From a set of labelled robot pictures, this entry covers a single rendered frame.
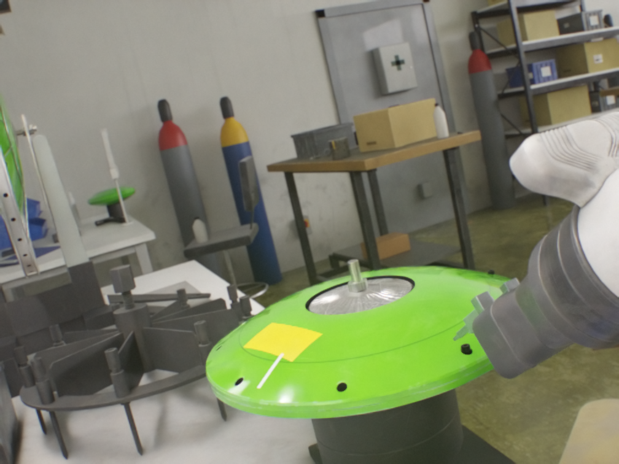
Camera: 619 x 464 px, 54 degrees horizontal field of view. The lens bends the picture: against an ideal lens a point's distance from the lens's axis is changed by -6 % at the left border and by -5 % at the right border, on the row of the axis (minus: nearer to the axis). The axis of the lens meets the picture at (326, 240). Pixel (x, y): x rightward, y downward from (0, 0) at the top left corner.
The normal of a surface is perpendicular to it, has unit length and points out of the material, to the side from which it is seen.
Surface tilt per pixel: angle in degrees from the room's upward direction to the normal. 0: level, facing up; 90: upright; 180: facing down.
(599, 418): 0
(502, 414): 0
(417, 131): 90
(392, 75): 90
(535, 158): 69
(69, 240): 90
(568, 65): 90
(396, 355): 23
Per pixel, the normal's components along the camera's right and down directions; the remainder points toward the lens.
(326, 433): -0.78, 0.29
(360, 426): -0.32, 0.26
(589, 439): -0.22, -0.96
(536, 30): 0.40, 0.10
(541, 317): -0.88, 0.37
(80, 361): 0.83, -0.10
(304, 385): -0.35, -0.76
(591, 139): 0.32, -0.40
